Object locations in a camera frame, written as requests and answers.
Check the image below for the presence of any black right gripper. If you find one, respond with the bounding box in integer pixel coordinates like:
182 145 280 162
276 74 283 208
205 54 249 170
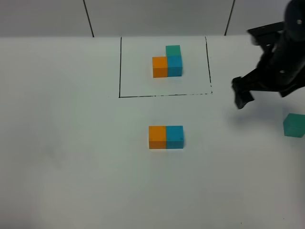
232 40 305 109

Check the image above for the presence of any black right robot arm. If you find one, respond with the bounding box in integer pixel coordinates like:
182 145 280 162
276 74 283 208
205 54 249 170
232 0 305 109

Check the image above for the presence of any template blue cube block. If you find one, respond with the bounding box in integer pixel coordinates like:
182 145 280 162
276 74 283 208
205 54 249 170
167 56 183 77

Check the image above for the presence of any template green cube block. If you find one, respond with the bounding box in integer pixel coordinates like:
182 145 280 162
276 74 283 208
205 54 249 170
165 45 181 57

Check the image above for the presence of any template orange cube block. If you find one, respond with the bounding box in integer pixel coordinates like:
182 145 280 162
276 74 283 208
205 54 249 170
152 56 168 78

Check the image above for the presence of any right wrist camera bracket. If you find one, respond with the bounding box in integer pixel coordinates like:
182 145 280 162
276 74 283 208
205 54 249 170
247 21 284 52

